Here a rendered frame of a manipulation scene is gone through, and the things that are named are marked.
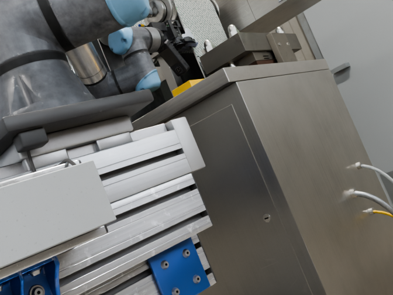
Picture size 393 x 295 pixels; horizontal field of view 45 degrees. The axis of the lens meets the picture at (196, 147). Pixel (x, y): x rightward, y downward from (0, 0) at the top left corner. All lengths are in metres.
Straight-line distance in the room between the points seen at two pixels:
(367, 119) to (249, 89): 2.35
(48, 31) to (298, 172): 0.77
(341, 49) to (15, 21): 2.98
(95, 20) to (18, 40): 0.11
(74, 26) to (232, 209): 0.71
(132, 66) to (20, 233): 0.91
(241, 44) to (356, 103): 2.17
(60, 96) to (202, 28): 1.07
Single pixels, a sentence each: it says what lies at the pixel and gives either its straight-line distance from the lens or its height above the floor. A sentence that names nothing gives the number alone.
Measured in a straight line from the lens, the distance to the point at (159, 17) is 1.63.
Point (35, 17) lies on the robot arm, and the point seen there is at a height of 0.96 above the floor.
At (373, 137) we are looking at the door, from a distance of 3.51.
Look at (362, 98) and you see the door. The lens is 3.48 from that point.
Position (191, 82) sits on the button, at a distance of 1.25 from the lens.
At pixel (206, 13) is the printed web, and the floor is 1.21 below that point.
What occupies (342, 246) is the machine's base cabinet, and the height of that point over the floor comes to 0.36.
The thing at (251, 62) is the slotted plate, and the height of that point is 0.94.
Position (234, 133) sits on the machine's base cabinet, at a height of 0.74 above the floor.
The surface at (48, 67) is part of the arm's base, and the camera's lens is 0.69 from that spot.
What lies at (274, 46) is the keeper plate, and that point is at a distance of 1.55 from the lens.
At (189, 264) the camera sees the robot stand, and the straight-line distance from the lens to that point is 0.75.
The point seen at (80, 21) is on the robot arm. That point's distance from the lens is 0.71.
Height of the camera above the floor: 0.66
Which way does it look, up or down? 4 degrees up
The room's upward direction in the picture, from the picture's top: 23 degrees counter-clockwise
